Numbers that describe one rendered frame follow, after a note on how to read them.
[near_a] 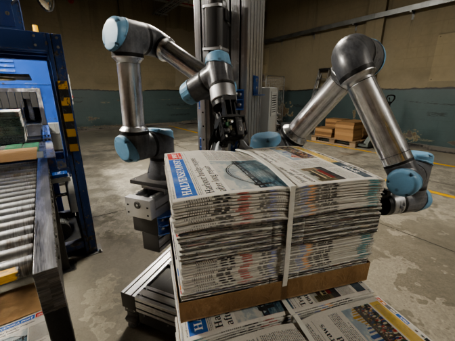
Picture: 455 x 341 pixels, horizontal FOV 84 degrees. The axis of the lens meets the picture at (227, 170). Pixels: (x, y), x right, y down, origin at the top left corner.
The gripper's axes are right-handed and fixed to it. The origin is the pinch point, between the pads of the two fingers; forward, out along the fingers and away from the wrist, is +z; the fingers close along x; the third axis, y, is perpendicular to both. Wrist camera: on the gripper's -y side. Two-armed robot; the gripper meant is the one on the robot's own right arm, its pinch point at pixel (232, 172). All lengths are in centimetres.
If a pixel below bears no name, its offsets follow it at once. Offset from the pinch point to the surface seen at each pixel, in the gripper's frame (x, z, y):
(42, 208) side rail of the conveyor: -61, -1, -41
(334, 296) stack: 9.8, 30.2, 20.6
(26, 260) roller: -54, 15, -12
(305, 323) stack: 1.3, 32.1, 23.1
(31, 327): -90, 53, -105
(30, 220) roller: -62, 4, -33
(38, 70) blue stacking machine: -153, -215, -277
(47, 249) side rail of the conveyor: -50, 14, -14
